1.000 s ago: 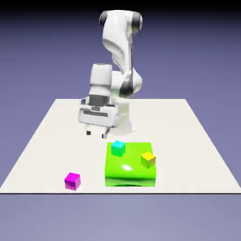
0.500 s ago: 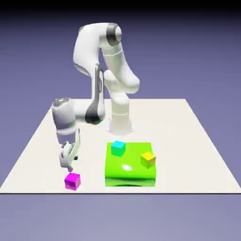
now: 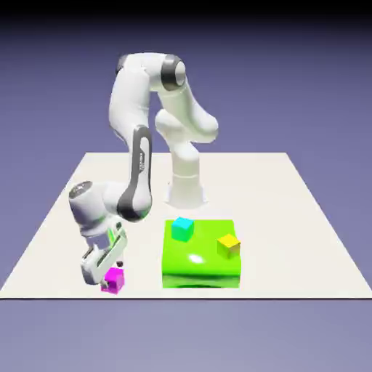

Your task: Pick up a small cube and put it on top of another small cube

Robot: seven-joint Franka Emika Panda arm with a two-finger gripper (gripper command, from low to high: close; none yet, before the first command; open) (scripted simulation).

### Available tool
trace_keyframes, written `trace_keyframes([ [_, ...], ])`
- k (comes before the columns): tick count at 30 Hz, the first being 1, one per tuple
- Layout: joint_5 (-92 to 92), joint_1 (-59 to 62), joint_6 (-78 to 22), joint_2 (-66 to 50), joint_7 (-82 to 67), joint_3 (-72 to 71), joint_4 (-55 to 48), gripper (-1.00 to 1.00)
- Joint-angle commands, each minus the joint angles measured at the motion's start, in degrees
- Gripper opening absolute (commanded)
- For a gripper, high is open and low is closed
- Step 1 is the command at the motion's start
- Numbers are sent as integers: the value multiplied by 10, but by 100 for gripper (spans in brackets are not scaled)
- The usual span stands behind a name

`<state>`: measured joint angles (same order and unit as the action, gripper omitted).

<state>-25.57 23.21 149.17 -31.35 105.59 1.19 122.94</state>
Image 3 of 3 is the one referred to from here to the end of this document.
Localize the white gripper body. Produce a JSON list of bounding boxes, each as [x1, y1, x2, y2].
[[80, 221, 128, 286]]

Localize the small magenta cube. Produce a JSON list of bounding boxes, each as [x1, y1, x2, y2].
[[100, 267, 125, 295]]

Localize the small cyan cube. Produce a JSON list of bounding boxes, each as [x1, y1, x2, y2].
[[170, 217, 195, 243]]

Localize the small yellow cube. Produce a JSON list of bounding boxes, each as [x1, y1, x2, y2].
[[217, 233, 241, 259]]

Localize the large green box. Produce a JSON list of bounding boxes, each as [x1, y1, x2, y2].
[[161, 219, 243, 289]]

